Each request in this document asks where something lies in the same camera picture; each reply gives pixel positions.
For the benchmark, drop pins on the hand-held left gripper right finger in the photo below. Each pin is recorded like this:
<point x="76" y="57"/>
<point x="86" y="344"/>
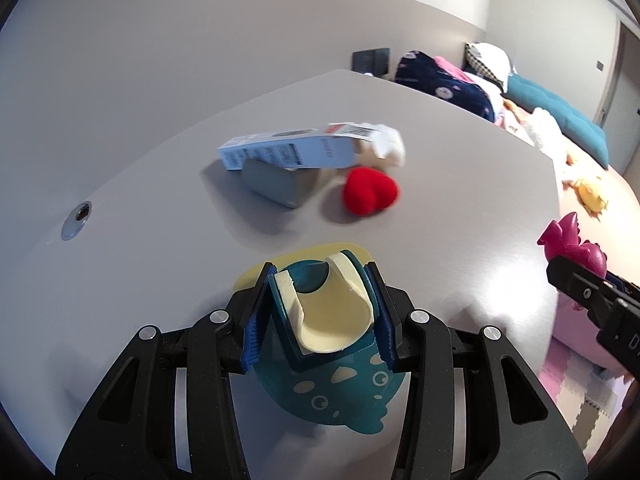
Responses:
<point x="382" y="320"/>

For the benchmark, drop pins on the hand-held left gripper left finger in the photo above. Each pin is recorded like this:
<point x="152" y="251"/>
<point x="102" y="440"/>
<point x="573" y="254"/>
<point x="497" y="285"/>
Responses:
<point x="252" y="330"/>

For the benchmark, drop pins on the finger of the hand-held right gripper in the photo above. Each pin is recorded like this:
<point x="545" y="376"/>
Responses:
<point x="622" y="285"/>
<point x="575" y="280"/>

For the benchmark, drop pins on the magenta dinosaur toy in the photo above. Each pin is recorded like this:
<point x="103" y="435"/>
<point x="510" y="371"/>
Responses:
<point x="567" y="240"/>

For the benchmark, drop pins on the teal and cream toy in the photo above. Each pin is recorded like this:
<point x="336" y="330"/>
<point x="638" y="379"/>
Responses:
<point x="340" y="385"/>

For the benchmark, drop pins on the person's right forearm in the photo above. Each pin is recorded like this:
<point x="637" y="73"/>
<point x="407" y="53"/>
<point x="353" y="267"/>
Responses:
<point x="631" y="410"/>

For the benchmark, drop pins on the pink bed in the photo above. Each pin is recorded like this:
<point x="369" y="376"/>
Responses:
<point x="620" y="230"/>

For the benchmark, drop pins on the foam puzzle floor mat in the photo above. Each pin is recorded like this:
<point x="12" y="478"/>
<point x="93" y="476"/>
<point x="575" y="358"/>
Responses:
<point x="575" y="385"/>

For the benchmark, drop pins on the yellow plush toy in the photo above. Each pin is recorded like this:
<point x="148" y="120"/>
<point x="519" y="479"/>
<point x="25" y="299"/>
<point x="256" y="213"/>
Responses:
<point x="590" y="195"/>

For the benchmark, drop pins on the red plush heart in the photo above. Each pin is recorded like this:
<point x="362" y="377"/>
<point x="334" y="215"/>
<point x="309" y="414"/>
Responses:
<point x="370" y="192"/>

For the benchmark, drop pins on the grey box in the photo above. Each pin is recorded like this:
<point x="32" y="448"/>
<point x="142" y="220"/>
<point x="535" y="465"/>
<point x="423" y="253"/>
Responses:
<point x="272" y="182"/>

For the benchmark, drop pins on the white plush toy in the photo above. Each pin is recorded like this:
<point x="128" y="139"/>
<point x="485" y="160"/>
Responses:
<point x="545" y="127"/>

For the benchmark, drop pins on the white fluffy plush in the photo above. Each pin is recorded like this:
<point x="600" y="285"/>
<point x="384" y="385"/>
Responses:
<point x="392" y="152"/>

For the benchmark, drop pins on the teal cushion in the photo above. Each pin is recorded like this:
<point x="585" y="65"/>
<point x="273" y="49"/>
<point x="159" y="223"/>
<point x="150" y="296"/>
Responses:
<point x="560" y="110"/>

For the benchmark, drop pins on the white cardboard box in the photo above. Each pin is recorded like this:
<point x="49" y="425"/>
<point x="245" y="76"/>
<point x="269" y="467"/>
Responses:
<point x="280" y="152"/>

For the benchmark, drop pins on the grey door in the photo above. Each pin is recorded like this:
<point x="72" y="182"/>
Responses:
<point x="625" y="95"/>

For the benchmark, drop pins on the silver table grommet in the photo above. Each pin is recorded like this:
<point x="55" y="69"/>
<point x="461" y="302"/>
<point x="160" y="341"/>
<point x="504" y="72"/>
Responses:
<point x="76" y="220"/>

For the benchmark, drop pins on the navy patterned blanket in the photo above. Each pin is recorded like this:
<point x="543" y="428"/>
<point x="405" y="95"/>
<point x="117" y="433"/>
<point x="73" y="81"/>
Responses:
<point x="440" y="95"/>

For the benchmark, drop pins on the white checkered pillow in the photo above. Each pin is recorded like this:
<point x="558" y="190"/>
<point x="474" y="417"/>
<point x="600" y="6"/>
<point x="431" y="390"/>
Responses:
<point x="492" y="62"/>

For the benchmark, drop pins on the pink cloth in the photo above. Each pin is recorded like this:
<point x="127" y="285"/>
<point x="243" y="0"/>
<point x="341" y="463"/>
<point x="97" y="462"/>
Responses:
<point x="450" y="67"/>

